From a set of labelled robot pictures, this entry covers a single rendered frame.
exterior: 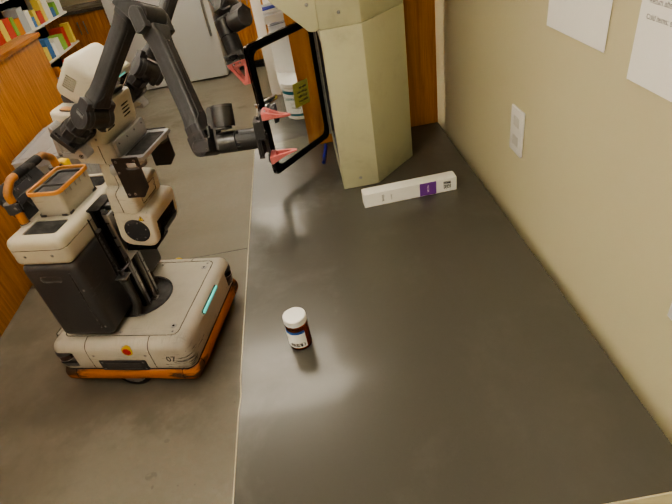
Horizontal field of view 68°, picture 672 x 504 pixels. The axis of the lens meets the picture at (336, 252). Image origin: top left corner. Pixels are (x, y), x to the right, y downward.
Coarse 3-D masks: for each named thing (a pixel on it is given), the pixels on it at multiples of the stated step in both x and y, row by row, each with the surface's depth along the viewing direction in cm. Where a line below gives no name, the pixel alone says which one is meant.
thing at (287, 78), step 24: (264, 48) 141; (288, 48) 149; (264, 72) 143; (288, 72) 151; (312, 72) 161; (264, 96) 146; (288, 96) 154; (312, 96) 164; (288, 120) 157; (312, 120) 167; (288, 144) 160
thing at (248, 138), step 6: (240, 132) 132; (246, 132) 131; (252, 132) 131; (240, 138) 131; (246, 138) 131; (252, 138) 131; (240, 144) 132; (246, 144) 132; (252, 144) 132; (258, 144) 132; (240, 150) 134; (258, 150) 132; (264, 156) 134
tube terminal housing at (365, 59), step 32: (320, 0) 123; (352, 0) 124; (384, 0) 132; (320, 32) 128; (352, 32) 128; (384, 32) 136; (352, 64) 133; (384, 64) 140; (352, 96) 138; (384, 96) 144; (352, 128) 144; (384, 128) 149; (352, 160) 150; (384, 160) 154
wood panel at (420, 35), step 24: (408, 0) 159; (432, 0) 160; (288, 24) 160; (408, 24) 164; (432, 24) 165; (408, 48) 168; (432, 48) 169; (408, 72) 173; (432, 72) 174; (432, 96) 179; (432, 120) 184
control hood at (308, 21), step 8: (272, 0) 122; (280, 0) 122; (288, 0) 122; (296, 0) 123; (304, 0) 123; (312, 0) 123; (280, 8) 123; (288, 8) 123; (296, 8) 124; (304, 8) 124; (312, 8) 124; (296, 16) 125; (304, 16) 125; (312, 16) 125; (304, 24) 126; (312, 24) 126
